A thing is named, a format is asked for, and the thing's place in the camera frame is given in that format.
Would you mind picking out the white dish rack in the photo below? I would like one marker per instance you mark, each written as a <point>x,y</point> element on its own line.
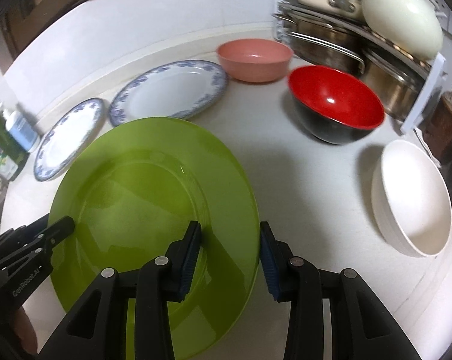
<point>432,87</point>

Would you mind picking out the left hand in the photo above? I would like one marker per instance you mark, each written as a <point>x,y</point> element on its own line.
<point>23,329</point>

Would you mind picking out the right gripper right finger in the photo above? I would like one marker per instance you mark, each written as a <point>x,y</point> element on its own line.
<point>361,325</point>

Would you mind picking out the large blue floral plate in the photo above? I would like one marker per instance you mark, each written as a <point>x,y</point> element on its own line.
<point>181,89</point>

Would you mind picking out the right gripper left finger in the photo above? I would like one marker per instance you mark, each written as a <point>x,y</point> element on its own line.
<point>95,326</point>

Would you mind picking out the pink bowl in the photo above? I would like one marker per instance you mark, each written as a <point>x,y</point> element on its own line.
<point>255,60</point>

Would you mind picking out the small blue floral plate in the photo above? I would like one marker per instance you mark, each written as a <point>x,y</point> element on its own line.
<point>68,137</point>

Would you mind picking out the green plastic plate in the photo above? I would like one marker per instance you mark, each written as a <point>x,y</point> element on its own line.
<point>132,192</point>

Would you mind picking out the white ceramic pot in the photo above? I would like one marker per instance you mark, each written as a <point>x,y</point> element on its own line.
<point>410,24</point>

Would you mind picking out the green dish soap bottle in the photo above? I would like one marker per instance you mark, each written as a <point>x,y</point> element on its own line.
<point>13,157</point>

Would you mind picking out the red and black bowl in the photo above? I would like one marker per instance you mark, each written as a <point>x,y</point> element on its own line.
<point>334,106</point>

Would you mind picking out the white bowl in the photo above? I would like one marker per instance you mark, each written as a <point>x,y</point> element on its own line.
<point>410,201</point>

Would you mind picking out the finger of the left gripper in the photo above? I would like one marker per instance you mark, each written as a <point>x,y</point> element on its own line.
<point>16,238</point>
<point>50,238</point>

